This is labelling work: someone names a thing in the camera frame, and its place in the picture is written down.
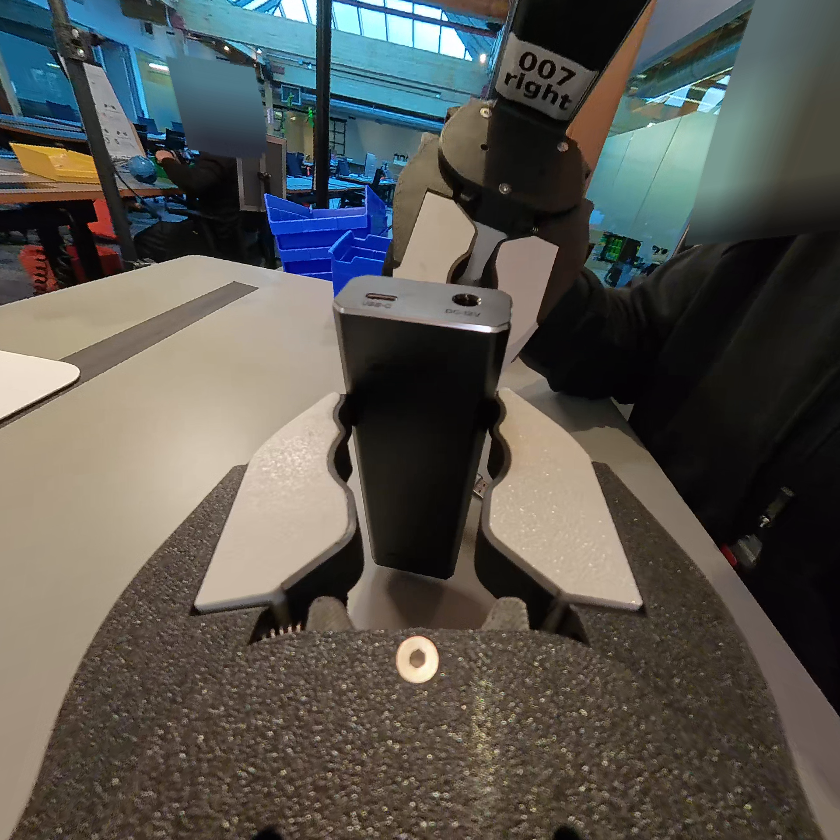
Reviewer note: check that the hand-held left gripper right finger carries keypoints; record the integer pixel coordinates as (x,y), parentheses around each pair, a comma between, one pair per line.
(558,518)

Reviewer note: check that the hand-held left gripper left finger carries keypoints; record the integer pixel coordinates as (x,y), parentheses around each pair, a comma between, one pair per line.
(282,518)

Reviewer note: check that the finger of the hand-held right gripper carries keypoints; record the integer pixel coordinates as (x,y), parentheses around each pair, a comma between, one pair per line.
(430,243)
(528,282)

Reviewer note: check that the black power bank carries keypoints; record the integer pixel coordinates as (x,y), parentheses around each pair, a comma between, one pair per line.
(420,426)

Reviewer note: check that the person's right forearm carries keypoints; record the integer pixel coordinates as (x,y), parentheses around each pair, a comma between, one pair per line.
(610,341)

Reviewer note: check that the grey desk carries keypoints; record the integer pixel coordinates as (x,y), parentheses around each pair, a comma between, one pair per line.
(164,407)

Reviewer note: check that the stack of blue bins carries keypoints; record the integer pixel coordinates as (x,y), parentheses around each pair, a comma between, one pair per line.
(308,243)

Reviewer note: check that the metal pole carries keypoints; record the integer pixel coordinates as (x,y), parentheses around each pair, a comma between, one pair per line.
(323,98)
(92,131)

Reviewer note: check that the grey framed panel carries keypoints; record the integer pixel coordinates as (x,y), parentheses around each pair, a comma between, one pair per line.
(256,174)

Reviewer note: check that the person's torso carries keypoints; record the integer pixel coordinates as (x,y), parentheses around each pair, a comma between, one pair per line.
(754,394)

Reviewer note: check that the teal round object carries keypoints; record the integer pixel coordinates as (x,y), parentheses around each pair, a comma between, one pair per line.
(142,169)

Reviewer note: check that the instruction sheet board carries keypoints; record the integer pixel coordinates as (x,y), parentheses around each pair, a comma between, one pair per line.
(111,111)

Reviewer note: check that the red stool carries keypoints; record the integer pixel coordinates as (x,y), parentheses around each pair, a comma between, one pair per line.
(39,269)

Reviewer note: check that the wooden work table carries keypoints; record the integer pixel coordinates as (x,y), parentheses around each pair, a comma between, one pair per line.
(65,190)

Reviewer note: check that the yellow plastic bin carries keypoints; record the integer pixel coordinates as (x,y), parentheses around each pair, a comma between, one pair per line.
(52,163)

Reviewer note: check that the wooden support post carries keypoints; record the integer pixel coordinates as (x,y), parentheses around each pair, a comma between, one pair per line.
(623,46)

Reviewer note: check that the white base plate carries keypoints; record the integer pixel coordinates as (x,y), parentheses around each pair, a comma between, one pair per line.
(33,384)

